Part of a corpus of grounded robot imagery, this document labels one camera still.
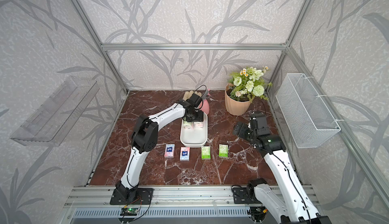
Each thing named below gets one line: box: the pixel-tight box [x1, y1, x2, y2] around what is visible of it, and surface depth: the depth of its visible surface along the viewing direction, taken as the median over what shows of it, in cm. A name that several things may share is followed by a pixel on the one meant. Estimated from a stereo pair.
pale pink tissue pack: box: [193, 121, 204, 129], surface depth 98 cm
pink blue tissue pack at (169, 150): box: [164, 143, 176, 159], surface depth 88 cm
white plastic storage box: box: [179, 112, 208, 148], surface depth 98 cm
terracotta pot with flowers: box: [224, 65, 273, 117], surface depth 88 cm
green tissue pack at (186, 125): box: [182, 120, 192, 130], surface depth 97 cm
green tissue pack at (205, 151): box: [201, 145, 212, 160], surface depth 87 cm
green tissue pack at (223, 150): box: [218, 143, 229, 158], surface depth 88 cm
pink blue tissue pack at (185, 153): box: [179, 146, 190, 162], surface depth 87 cm
